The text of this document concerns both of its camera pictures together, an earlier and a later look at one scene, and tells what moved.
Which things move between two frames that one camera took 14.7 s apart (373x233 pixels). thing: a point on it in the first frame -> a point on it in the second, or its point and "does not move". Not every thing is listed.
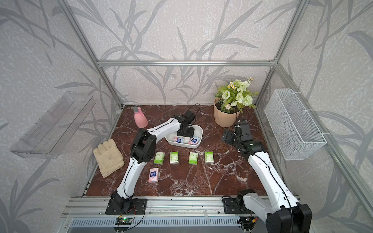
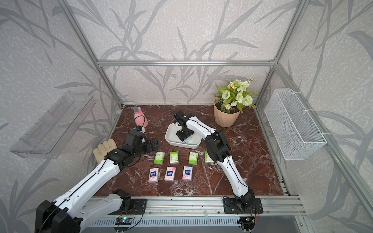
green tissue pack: [174, 158] does not move
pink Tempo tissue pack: [153, 175] does not move
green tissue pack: [159, 158] does not move
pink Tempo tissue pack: [194, 141] -> [187, 173]
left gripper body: [188, 132] -> [144, 147]
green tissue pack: [193, 159] does not move
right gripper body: [231, 138] -> [183, 134]
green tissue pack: [209, 157] does not move
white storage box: [187, 141] does not move
